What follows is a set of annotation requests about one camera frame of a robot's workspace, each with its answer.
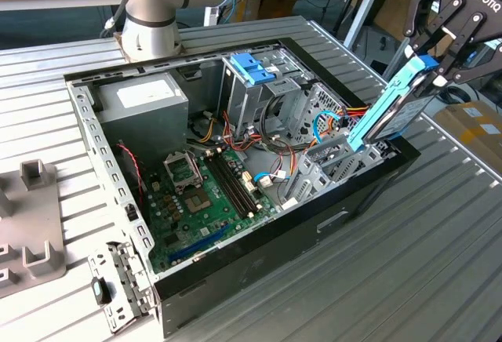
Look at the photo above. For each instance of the silver drive cage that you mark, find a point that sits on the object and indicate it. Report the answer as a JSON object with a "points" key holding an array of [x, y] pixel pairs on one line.
{"points": [[243, 99]]}

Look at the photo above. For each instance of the black RAM slot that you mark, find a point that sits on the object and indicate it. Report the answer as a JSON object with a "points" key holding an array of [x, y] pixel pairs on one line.
{"points": [[231, 185], [240, 180], [235, 183], [226, 188]]}

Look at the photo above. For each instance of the hard disk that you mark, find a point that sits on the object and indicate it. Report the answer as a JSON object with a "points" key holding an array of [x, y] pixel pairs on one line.
{"points": [[404, 116]]}

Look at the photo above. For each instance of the black latch blue button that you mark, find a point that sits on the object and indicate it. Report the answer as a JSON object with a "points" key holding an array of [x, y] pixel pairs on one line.
{"points": [[101, 293]]}

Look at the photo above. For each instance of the blue expansion slot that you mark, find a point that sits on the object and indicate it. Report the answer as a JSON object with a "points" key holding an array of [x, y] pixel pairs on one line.
{"points": [[200, 244]]}

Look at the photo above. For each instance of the black PC case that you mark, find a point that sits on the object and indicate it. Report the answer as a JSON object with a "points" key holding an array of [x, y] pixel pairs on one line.
{"points": [[274, 263]]}

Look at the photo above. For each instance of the grey power supply unit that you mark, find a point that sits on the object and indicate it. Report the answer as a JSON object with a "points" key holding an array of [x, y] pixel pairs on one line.
{"points": [[145, 122]]}

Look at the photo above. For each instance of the silver disk bay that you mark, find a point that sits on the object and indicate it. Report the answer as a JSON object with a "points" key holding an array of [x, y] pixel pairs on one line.
{"points": [[310, 169]]}

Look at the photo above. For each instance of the grey parts rack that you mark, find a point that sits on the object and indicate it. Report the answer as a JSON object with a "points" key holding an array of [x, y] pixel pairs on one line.
{"points": [[35, 216]]}

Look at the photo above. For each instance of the perforated metal drive cage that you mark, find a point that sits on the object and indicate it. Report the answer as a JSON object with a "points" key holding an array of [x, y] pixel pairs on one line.
{"points": [[325, 99]]}

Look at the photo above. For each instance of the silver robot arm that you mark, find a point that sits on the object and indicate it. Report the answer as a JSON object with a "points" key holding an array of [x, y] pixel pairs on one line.
{"points": [[157, 40]]}

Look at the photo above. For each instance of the large brown cardboard box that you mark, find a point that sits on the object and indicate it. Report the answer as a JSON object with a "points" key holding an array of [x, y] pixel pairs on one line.
{"points": [[392, 8]]}

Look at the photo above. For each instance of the green motherboard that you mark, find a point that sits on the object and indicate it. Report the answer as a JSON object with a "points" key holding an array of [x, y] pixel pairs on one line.
{"points": [[184, 236]]}

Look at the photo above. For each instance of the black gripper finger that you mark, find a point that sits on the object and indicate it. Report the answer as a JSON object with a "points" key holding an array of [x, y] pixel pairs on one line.
{"points": [[482, 59], [417, 8]]}

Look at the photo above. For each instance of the small brown cardboard box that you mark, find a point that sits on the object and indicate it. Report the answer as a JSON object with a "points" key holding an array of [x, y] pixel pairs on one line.
{"points": [[274, 6]]}

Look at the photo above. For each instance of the cardboard box white labels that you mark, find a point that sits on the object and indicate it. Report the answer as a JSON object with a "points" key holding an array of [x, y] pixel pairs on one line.
{"points": [[470, 142]]}

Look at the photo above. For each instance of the small black flange clip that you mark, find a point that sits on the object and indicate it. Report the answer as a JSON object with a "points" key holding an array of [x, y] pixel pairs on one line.
{"points": [[130, 212]]}

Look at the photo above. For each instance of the hinged metal slot retainer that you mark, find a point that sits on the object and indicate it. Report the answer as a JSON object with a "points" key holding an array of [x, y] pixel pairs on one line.
{"points": [[125, 275]]}

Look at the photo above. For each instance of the blue drive latch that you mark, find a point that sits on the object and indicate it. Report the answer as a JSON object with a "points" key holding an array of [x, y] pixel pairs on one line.
{"points": [[251, 68]]}

